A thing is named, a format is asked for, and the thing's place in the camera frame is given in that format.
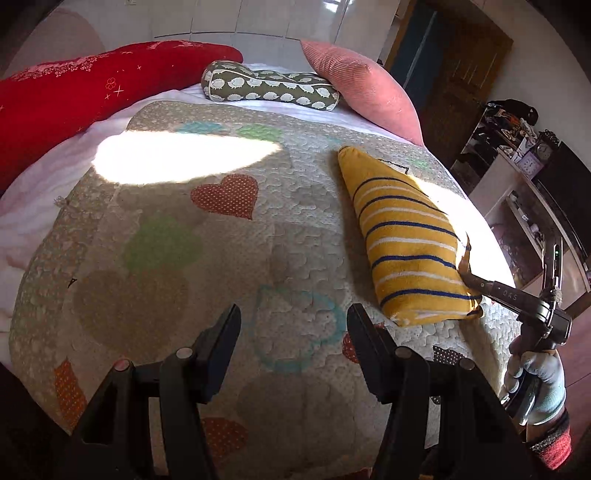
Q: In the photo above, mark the yellow striped knit sweater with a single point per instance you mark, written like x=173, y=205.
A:
x=412, y=247

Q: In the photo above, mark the green sheep pattern pillow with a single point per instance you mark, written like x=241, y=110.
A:
x=228, y=81

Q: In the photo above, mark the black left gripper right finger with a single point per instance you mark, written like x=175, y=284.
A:
x=445, y=421

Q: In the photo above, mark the white alarm clock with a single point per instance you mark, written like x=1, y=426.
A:
x=530, y=164

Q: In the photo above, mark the brown wooden door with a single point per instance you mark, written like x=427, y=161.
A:
x=447, y=56

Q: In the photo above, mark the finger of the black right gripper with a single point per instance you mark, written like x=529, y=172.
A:
x=476, y=283

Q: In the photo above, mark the red long bolster pillow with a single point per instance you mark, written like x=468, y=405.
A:
x=48, y=103

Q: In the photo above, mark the pink knit cushion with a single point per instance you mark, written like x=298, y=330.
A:
x=368, y=89

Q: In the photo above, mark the patchwork heart quilt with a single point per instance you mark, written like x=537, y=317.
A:
x=294, y=404

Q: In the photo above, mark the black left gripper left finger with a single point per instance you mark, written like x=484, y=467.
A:
x=112, y=438

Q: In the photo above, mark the white gloved right hand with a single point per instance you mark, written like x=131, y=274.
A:
x=547, y=368

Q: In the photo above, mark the white shelf unit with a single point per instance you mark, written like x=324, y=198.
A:
x=513, y=206

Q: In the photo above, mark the round white headboard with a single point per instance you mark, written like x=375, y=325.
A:
x=62, y=35

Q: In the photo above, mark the white wardrobe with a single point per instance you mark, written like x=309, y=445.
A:
x=266, y=31

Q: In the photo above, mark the red knit sleeve cuff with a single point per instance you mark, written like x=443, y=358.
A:
x=554, y=445

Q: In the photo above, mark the black television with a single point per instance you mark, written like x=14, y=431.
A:
x=565, y=183

